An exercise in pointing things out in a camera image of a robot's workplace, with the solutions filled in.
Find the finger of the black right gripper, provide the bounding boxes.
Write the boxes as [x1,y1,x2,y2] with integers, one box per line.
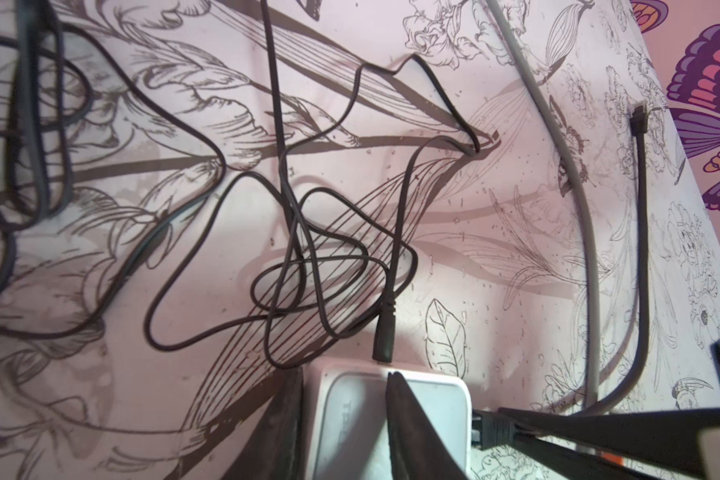
[498,408,720,478]
[511,434,654,480]

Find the black ethernet cable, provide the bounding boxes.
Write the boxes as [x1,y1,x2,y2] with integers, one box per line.
[471,100,652,451]

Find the grey ethernet cable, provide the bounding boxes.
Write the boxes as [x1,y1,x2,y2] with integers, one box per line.
[484,0,602,412]

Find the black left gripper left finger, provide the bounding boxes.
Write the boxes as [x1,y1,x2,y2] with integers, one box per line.
[222,368,304,480]

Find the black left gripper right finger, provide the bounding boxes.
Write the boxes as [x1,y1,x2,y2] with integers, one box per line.
[385,372,467,480]

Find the white network switch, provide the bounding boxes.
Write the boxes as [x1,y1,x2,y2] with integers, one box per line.
[302,357,472,479]

